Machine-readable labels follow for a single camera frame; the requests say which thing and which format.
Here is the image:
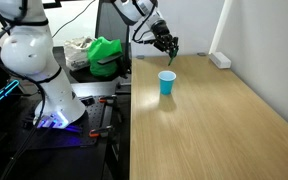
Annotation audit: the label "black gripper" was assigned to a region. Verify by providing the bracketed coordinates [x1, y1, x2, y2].
[151, 23, 179, 54]

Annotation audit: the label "green pen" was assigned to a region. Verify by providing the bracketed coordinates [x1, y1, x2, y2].
[168, 50, 178, 66]

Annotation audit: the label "light blue cup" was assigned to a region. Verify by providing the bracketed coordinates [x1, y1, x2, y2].
[158, 70, 176, 95]

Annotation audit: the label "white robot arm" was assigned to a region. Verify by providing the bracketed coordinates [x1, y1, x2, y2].
[0, 0, 179, 129]

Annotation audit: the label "white power strip box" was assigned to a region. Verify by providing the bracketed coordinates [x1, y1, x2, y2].
[209, 52, 231, 69]

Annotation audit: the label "green plastic bag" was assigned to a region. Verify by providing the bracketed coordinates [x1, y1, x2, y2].
[87, 36, 122, 77]

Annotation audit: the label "orange black clamp far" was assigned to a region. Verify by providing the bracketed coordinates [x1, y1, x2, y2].
[98, 95, 117, 103]

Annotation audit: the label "orange black clamp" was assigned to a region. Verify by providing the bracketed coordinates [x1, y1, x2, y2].
[89, 125, 114, 138]
[98, 95, 117, 103]

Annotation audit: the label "white plastic bag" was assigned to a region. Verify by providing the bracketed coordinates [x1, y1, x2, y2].
[64, 37, 93, 71]

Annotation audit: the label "orange black clamp near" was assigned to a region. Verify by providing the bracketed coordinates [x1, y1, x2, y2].
[89, 125, 114, 138]

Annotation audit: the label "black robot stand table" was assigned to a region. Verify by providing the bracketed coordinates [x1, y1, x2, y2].
[0, 82, 129, 180]

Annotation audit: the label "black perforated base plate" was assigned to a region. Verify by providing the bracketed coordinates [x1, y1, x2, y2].
[28, 103, 112, 150]

